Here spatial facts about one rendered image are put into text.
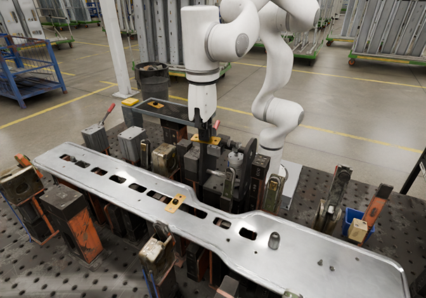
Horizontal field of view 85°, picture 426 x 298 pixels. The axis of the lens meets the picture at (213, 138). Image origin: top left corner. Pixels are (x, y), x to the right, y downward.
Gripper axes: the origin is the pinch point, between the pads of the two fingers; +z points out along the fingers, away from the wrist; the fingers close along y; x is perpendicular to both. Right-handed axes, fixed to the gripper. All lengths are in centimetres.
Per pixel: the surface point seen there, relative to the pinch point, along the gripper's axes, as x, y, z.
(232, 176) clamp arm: 6.7, -6.3, 20.0
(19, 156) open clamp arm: -69, 12, 16
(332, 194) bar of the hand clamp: 37.3, -3.4, 16.5
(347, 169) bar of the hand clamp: 39.1, -4.5, 7.8
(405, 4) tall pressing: 239, -679, -8
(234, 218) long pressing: 10.6, 4.5, 27.7
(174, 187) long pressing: -14.4, -2.0, 27.2
